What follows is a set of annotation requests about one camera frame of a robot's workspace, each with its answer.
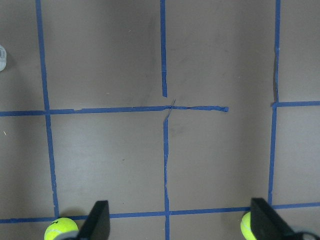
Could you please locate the tennis ball near base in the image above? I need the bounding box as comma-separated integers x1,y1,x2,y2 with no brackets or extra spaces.
240,212,256,240

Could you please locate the tennis ball table middle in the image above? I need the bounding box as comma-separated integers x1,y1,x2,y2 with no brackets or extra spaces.
43,217,79,240

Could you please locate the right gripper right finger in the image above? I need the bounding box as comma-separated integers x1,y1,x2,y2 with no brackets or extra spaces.
250,198,297,240

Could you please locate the white tennis ball can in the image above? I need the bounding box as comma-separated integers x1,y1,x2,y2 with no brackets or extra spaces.
0,45,7,71

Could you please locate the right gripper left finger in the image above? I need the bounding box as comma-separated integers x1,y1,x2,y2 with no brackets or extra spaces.
76,200,110,240

